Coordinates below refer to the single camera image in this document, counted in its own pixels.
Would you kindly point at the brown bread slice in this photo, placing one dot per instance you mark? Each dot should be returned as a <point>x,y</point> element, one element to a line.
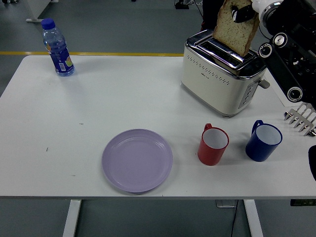
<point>232,34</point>

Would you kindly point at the white table leg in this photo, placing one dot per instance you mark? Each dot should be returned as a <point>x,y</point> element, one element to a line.
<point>253,217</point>
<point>71,217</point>

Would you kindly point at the red mug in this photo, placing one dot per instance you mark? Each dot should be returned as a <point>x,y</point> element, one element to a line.
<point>209,154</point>

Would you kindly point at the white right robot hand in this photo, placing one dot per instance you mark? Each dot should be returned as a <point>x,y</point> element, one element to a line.
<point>243,13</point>

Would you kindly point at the blue mug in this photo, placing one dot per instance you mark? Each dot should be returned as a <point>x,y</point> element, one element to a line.
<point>258,150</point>

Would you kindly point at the purple plate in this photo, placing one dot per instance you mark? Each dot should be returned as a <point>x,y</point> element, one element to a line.
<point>137,160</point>

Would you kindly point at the black table control box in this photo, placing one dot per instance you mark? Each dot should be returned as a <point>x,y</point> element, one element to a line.
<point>302,202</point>

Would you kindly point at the white furniture base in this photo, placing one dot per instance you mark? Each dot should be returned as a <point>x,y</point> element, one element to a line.
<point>37,10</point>

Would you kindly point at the blue water bottle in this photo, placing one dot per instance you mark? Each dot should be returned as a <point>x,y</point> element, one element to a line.
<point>60,56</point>

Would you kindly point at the clear under-table bracket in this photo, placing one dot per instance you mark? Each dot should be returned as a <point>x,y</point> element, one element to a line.
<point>225,203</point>

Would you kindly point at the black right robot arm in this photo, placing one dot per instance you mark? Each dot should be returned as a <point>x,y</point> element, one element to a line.
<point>291,56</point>

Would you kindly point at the grey toaster lever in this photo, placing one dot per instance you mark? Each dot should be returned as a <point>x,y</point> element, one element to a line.
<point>263,84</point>

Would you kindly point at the black power strip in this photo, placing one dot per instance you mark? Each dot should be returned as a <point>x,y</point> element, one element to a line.
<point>182,5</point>

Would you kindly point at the cream chrome toaster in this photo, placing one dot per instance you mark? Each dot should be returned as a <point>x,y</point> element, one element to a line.
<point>209,81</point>

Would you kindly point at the metal toast rack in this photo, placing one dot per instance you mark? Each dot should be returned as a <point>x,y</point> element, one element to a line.
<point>301,118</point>

